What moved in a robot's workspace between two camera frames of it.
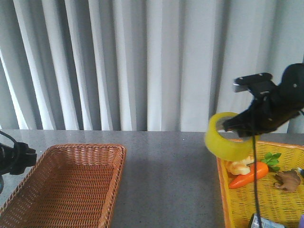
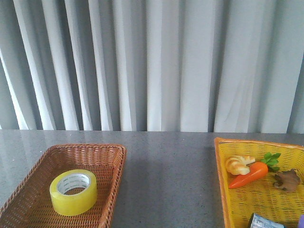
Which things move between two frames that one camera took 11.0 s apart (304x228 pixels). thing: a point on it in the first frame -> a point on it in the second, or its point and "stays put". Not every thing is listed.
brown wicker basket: (70, 185) stays put
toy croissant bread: (240, 167) stays put
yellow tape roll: (223, 147) -> (78, 204)
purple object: (301, 222) stays put
